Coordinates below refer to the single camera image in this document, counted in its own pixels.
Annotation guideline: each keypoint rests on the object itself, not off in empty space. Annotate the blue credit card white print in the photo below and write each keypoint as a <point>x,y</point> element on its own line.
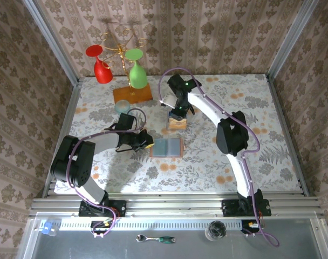
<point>172,117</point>

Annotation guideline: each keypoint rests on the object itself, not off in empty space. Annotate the gold credit card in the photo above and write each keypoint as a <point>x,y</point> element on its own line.
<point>177,125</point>

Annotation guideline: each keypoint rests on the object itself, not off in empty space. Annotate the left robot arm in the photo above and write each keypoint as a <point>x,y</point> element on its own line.
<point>72,162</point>

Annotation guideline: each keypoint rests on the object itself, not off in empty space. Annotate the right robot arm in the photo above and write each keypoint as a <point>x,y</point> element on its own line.
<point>231,135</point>

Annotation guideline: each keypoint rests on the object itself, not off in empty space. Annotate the clear glass tumbler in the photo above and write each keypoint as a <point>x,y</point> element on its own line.
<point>219,100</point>

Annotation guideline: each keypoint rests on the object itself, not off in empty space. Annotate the green wine glass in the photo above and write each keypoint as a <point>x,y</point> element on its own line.
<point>138,76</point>

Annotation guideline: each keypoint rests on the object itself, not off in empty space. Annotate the floral patterned tablecloth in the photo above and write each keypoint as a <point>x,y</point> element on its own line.
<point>207,172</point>

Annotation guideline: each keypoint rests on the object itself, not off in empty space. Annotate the red wine glass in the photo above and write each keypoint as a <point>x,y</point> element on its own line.
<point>102,71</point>

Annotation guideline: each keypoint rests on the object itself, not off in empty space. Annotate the black power connector block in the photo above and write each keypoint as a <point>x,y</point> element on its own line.
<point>99,225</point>
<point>247,228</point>

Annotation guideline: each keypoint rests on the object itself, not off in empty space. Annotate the clear glass jar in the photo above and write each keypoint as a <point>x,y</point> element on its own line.
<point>215,230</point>

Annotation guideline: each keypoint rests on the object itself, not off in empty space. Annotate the grey metal bench plate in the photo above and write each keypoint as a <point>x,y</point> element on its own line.
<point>180,251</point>

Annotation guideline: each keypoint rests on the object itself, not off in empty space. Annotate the blue white plastic connector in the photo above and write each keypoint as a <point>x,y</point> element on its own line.
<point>46,228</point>

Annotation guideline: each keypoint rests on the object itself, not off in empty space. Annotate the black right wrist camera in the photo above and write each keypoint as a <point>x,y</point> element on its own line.
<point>176,83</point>

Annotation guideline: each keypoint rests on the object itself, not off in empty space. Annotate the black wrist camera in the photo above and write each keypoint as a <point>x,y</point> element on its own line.
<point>176,83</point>
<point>126,121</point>

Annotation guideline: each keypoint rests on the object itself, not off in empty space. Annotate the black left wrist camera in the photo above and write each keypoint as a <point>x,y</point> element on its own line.
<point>126,121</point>

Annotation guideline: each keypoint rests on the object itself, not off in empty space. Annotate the aluminium frame cross rail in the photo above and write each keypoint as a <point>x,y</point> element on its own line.
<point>174,205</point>

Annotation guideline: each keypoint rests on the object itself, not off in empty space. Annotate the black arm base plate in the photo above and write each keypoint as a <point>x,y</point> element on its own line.
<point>230,209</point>
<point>118,209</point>

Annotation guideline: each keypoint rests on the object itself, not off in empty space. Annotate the aluminium frame side rail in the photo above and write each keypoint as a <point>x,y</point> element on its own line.
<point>69,108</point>
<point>284,121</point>

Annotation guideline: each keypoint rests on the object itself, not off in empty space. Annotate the aluminium frame post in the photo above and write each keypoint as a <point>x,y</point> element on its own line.
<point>52,40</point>
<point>290,40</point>

